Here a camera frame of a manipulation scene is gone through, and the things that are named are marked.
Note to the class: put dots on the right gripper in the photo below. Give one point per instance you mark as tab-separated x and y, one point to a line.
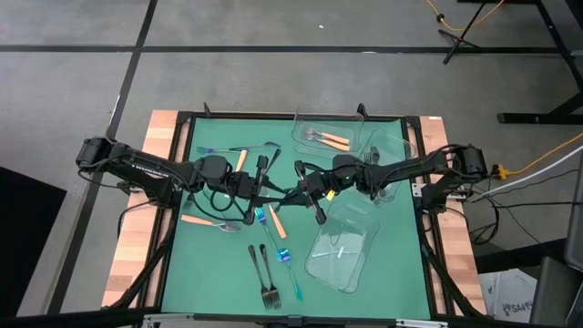
321	187

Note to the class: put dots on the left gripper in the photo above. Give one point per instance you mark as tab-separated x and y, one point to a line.
246	187

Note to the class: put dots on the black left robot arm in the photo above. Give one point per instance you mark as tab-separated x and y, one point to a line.
136	164

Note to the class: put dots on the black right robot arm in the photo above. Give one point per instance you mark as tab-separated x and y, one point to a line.
410	171

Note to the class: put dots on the yellow tag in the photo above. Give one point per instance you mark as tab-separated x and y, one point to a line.
330	195

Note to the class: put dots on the clear plastic bin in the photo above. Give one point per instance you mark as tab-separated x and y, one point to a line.
391	141
350	125
337	273

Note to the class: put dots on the green table mat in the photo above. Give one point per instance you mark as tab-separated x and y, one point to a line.
218	282

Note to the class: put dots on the black rig strut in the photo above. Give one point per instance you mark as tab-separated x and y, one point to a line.
150	269
448	282

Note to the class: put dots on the black rig crossbar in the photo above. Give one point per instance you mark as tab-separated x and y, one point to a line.
91	319

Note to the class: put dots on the black tripod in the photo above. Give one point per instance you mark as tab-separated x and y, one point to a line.
457	40

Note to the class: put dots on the black stand foot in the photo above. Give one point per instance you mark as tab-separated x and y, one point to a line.
519	257

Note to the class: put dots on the white cardboard box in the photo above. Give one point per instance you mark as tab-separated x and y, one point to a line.
510	296

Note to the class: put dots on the black floor mat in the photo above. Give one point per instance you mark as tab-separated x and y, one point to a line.
27	241

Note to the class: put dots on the black floor stand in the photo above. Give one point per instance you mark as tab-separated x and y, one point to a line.
537	118

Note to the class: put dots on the dark grey chair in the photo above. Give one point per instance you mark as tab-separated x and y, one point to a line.
555	291

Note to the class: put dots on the black table frame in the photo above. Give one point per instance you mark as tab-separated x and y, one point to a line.
412	123

